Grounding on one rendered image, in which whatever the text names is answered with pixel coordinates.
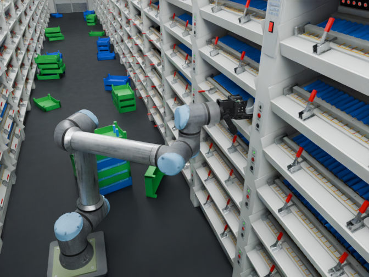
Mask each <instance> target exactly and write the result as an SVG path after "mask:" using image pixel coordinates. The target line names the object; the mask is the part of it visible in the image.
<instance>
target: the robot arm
mask: <svg viewBox="0 0 369 277"><path fill-rule="evenodd" d="M232 96H233V97H232ZM254 104H255V103H254V101H253V98H249V99H248V100H247V101H244V100H243V97H242V96H240V95H239V94H237V95H229V96H228V99H223V100H221V99H219V98H218V99H216V102H215V101H213V102H205V103H197V104H189V105H186V104H185V105H183V106H178V107H177V108H176V109H175V113H174V118H175V119H174V121H175V126H176V128H177V129H178V139H177V140H176V141H175V142H174V143H173V144H172V145H171V146H166V145H156V144H152V143H146V142H140V141H134V140H128V139H124V138H118V137H111V136H105V135H100V134H95V133H94V130H95V129H96V128H97V127H98V125H99V123H98V119H97V117H96V116H95V115H94V114H93V113H92V112H90V111H89V110H85V109H83V110H80V111H78V112H76V113H75V114H73V115H72V116H70V117H68V118H66V119H65V120H63V121H61V122H60V123H59V124H58V125H57V127H56V128H55V131H54V140H55V142H56V144H57V146H58V147H59V148H60V149H62V150H63V151H65V152H70V153H73V154H74V162H75V169H76V177H77V184H78V189H79V198H78V199H77V210H76V211H74V212H71V213H66V214H64V215H62V216H61V217H60V218H59V219H58V220H57V221H56V222H55V225H54V231H55V236H56V238H57V241H58V245H59V248H60V254H59V261H60V264H61V266H62V267H63V268H65V269H67V270H76V269H80V268H82V267H84V266H86V265H87V264H88V263H89V262H90V261H91V259H92V258H93V255H94V249H93V246H92V244H91V243H90V242H89V241H88V240H87V236H88V235H89V234H90V233H91V232H92V231H93V229H94V228H95V227H96V226H97V225H98V224H99V223H100V222H101V221H102V220H103V218H105V217H106V215H107V214H108V212H109V210H110V204H109V202H108V200H107V199H106V198H104V196H103V195H101V194H100V193H99V182H98V170H97V159H96V154H97V155H101V156H106V157H111V158H116V159H121V160H126V161H130V162H135V163H140V164H145V165H150V166H154V167H157V168H159V170H160V171H161V172H162V173H164V174H166V175H169V176H173V175H177V174H178V173H179V172H180V171H181V170H182V169H183V168H184V166H185V165H186V163H187V162H188V161H189V159H192V158H194V157H196V156H197V155H198V154H199V151H200V132H201V126H204V125H211V124H217V123H218V122H219V121H220V120H223V121H224V122H225V124H226V126H227V127H228V131H229V132H230V133H231V134H233V135H235V134H236V133H238V130H237V128H236V126H235V125H234V124H233V122H232V120H231V119H234V120H243V119H251V118H253V113H254Z"/></svg>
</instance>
